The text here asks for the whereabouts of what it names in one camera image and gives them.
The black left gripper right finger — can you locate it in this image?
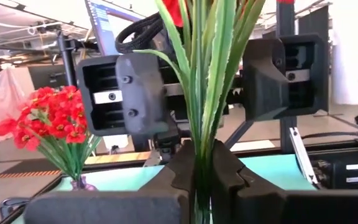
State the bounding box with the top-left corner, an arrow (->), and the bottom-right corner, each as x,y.
209,139 -> 358,224

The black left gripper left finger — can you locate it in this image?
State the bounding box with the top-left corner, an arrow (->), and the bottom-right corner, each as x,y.
23,139 -> 198,224

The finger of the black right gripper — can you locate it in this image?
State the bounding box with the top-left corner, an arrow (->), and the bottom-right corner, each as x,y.
115,52 -> 171,135
242,37 -> 291,123

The purple glass vase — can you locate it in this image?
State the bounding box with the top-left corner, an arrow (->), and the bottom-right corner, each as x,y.
70,174 -> 98,191

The red artificial flower bunch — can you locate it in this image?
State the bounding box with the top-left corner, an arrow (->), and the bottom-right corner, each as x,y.
0,114 -> 88,183
26,85 -> 103,183
134,0 -> 267,224

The green table mat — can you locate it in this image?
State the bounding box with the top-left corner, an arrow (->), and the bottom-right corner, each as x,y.
11,154 -> 318,224

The white paper sheet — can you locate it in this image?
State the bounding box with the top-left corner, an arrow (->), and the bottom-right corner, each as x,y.
103,134 -> 129,151

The computer monitor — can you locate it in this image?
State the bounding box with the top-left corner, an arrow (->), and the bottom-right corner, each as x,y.
84,0 -> 147,57

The black floor mat striped edge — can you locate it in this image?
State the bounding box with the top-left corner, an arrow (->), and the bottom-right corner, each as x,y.
0,157 -> 90,180

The black monitor pole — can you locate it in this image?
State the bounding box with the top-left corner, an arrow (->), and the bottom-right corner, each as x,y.
56,29 -> 77,90

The pink white draped cloth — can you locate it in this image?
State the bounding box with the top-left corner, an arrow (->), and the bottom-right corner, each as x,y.
0,67 -> 36,143

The black braided cable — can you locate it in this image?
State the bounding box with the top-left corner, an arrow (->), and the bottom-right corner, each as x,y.
114,12 -> 165,54

